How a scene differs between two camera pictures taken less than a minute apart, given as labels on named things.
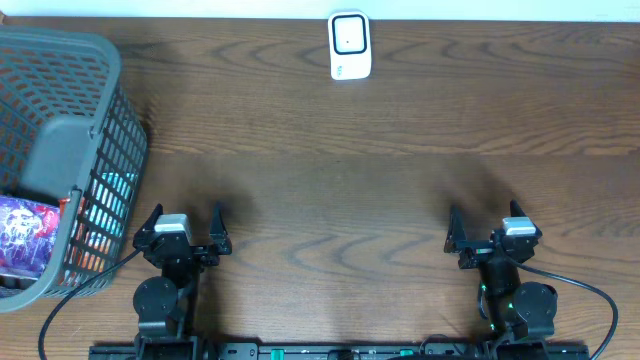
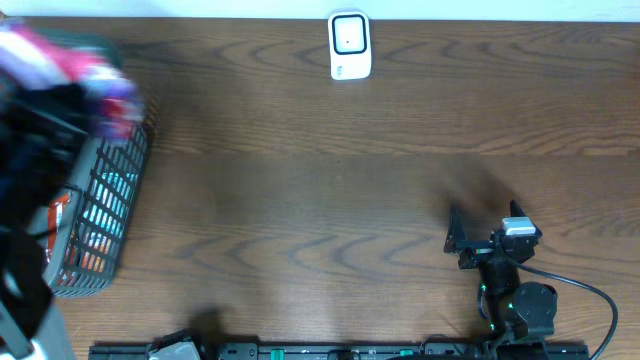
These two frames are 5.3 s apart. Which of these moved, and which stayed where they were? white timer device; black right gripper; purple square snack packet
Moved: purple square snack packet
Stayed: white timer device; black right gripper
